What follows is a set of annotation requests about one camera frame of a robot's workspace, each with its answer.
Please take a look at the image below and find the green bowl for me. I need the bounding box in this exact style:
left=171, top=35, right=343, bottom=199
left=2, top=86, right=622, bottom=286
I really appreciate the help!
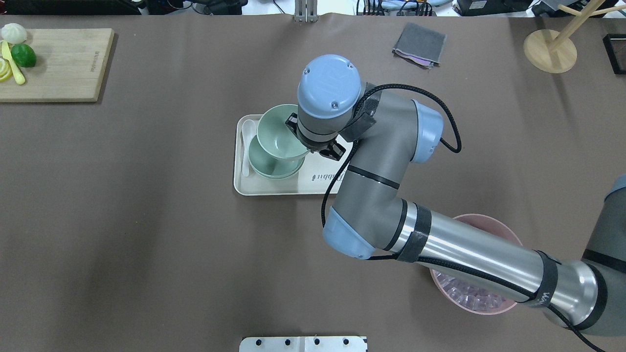
left=249, top=136, right=305, bottom=174
left=257, top=104, right=310, bottom=160
left=253, top=169, right=300, bottom=180

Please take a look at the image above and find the yellow plastic knife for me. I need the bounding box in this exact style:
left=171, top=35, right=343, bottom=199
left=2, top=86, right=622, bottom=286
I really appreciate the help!
left=1, top=40, right=25, bottom=85

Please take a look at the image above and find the grey folded cloth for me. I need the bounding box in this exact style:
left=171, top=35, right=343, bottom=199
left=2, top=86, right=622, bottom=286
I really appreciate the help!
left=392, top=23, right=447, bottom=69

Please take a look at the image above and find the wooden cup stand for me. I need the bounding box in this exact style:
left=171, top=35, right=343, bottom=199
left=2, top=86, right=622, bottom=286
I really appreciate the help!
left=523, top=0, right=626, bottom=74

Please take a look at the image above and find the lemon slice left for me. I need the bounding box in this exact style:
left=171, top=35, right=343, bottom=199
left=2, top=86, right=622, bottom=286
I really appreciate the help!
left=0, top=57, right=13, bottom=82

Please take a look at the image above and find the green bowl on tray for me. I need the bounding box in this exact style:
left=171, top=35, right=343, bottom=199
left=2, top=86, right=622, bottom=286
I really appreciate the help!
left=253, top=169, right=300, bottom=180

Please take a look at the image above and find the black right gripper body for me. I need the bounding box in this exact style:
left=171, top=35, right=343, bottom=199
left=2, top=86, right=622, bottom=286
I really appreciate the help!
left=285, top=113, right=346, bottom=161

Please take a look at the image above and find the white ceramic spoon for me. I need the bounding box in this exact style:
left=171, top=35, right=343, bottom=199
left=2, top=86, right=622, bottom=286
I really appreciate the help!
left=242, top=119, right=258, bottom=177

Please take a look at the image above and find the white pillar base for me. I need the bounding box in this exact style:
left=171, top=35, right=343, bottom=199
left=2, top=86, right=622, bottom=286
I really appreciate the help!
left=239, top=335, right=369, bottom=352

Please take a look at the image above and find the white garlic toy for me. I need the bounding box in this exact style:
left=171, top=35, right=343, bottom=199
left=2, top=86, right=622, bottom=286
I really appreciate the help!
left=0, top=23, right=28, bottom=44

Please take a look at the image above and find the wooden cutting board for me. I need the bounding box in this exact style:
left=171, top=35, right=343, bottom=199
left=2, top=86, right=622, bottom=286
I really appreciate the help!
left=0, top=28, right=114, bottom=103

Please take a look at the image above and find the pink bowl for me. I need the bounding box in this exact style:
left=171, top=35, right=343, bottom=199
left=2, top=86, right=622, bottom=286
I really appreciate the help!
left=429, top=214, right=522, bottom=315

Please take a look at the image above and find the green lime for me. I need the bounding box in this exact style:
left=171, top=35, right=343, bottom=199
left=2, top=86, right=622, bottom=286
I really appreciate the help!
left=10, top=43, right=37, bottom=67

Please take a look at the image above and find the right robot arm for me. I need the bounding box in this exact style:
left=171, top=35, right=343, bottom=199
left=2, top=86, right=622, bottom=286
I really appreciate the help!
left=286, top=54, right=626, bottom=351

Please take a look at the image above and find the cream serving tray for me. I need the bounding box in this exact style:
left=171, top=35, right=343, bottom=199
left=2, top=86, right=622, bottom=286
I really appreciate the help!
left=233, top=114, right=353, bottom=196

